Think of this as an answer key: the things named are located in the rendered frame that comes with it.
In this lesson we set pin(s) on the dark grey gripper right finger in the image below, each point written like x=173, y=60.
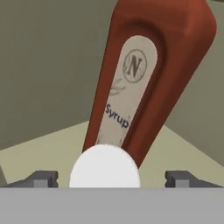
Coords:
x=178, y=178

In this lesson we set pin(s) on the brown syrup bottle white cap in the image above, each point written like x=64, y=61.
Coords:
x=163, y=58

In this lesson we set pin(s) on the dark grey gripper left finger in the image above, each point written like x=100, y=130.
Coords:
x=43, y=178

